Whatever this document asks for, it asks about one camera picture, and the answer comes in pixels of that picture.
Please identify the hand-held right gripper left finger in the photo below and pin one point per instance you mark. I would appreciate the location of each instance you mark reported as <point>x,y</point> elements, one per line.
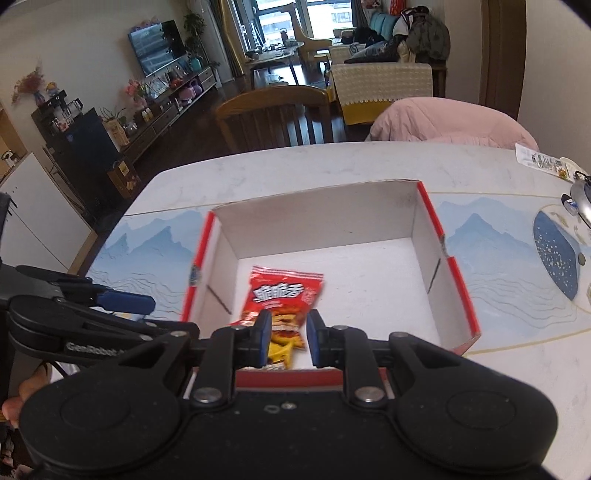
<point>264,339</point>

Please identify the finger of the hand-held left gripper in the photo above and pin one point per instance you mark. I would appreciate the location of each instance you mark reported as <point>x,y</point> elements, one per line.
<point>92,325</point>
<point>131,302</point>

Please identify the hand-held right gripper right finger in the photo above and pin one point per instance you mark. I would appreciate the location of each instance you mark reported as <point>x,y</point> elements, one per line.
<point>314,341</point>

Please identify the yellow snack packet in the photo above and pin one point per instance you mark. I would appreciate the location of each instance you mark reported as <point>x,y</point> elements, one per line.
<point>278,353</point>

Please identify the red snack packet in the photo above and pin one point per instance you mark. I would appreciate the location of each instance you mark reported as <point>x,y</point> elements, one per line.
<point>282,291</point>

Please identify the red-edged white cardboard box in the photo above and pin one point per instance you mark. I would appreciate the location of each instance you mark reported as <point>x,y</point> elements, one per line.
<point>323,221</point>

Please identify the person's left hand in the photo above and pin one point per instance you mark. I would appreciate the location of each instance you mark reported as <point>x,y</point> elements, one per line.
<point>30,386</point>

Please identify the white cabinet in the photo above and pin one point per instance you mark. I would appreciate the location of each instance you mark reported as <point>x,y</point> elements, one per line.
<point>37,217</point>

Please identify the brown cardboard box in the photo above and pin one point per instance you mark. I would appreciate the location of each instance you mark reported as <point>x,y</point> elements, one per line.
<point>123,179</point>

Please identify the black cabinet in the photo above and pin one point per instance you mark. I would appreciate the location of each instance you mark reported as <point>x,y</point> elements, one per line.
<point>87,143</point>

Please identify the long wooden TV cabinet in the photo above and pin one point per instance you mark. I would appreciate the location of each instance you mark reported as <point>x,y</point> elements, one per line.
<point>159,120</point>

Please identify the wooden chair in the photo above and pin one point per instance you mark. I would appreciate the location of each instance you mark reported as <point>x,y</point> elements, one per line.
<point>272,113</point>

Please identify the pink flowers in blue vase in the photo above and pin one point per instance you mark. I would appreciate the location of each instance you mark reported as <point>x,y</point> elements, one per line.
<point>31,85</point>

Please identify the flat screen television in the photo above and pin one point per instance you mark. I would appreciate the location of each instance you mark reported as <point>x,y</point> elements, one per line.
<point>157,46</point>

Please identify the sofa with cream cover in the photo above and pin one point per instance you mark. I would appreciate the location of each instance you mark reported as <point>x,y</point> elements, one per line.
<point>383,87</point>

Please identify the green potted plant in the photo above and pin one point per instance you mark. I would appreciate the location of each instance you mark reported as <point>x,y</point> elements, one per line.
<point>195,34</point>

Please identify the wooden coffee table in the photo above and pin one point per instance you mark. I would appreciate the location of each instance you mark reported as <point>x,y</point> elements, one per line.
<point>272,57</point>

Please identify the beige curtain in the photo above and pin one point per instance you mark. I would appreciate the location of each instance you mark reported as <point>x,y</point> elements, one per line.
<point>226,37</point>

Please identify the white printed packet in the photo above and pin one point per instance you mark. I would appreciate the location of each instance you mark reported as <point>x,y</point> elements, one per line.
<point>538,159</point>

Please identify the wooden armchair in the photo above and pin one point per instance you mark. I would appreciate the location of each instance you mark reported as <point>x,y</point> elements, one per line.
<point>311,44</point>

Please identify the silver desk lamp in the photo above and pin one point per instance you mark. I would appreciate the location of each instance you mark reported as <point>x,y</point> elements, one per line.
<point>582,196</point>

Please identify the large window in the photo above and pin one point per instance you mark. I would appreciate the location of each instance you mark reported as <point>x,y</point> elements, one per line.
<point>295,18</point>

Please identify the teal cushion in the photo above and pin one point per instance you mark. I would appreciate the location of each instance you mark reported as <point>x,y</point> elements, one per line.
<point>381,22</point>

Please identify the dark jacket pile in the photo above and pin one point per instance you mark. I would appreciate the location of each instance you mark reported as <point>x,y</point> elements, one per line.
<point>429,34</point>

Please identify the brown wooden door frame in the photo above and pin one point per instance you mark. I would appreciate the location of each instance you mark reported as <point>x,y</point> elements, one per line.
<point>501,55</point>

